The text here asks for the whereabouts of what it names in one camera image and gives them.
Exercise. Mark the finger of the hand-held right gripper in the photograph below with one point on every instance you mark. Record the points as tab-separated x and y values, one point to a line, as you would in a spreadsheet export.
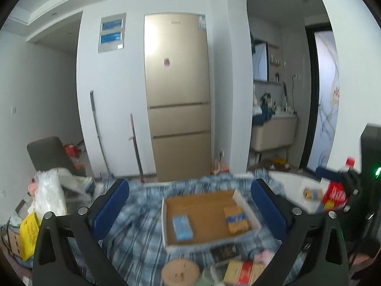
351	184

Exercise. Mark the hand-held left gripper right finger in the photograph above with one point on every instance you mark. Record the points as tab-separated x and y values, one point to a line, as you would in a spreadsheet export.
268	211

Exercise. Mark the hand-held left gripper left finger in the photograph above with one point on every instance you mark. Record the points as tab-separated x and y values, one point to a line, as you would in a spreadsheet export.
111	208

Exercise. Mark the shallow cardboard box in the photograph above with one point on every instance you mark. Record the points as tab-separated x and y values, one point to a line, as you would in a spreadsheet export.
205	214

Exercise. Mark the red capped bottle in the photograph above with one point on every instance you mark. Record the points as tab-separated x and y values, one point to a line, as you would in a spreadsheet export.
350	163

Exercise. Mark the yellow blue tissue packet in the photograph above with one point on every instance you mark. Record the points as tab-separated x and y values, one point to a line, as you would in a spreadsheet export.
236	220

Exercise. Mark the small gold packet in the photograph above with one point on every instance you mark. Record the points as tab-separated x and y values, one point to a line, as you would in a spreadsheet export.
312	194

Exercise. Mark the floor litter pile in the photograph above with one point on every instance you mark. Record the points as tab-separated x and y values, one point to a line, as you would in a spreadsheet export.
273	163

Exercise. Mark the black packet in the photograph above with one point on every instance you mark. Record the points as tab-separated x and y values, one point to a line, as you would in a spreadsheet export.
224	253

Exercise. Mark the white plastic bag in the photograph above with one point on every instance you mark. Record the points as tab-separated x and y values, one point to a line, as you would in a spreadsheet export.
50	190

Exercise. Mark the red yellow box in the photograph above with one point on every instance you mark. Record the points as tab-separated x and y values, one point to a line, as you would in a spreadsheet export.
241	274

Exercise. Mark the red clutter pile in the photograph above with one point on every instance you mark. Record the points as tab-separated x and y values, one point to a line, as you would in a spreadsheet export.
71	150

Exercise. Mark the light blue tissue packet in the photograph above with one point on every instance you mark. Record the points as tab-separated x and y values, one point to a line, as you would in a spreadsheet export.
181	228

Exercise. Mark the beige vanity cabinet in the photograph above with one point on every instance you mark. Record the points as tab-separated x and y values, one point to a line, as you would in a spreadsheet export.
273	137

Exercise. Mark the frosted glass door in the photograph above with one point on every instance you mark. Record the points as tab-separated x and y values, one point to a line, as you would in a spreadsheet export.
326	95

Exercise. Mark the dark chair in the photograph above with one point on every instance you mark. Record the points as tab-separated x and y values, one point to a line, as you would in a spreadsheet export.
49	153

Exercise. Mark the yellow bag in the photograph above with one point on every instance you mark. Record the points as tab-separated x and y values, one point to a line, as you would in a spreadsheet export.
29	232

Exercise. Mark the dark blue towel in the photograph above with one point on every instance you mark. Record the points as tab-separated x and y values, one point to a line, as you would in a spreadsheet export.
265	114

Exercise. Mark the gold refrigerator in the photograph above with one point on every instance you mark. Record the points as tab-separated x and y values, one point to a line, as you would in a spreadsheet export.
178	95

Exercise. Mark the bathroom mirror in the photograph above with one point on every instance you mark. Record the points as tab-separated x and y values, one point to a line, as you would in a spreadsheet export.
259	62

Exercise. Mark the wall electrical panel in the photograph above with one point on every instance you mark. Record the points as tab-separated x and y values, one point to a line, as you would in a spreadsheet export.
111	32

